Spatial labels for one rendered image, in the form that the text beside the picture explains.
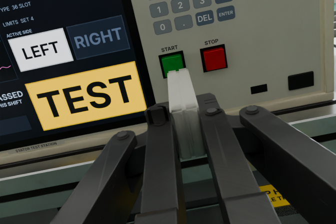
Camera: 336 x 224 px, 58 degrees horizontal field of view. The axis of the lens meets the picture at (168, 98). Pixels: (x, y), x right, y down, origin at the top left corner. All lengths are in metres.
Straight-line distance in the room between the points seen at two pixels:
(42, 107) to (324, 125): 0.26
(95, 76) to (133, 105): 0.05
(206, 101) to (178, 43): 0.11
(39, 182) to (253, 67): 0.23
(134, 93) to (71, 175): 0.10
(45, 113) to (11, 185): 0.08
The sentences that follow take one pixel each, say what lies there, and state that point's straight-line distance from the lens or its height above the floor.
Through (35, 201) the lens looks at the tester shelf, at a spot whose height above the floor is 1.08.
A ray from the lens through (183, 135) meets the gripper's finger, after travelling 0.16.
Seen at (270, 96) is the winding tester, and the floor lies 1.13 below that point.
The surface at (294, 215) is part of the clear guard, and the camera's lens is 0.28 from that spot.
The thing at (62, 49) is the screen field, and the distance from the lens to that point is 0.29.
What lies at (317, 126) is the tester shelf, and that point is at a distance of 0.31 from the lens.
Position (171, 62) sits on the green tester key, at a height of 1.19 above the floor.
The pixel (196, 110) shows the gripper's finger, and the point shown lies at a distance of 0.15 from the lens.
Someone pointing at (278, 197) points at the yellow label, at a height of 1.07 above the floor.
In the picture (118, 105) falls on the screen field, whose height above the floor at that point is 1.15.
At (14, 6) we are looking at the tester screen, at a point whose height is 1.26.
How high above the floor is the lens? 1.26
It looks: 22 degrees down
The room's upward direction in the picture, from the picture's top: 13 degrees counter-clockwise
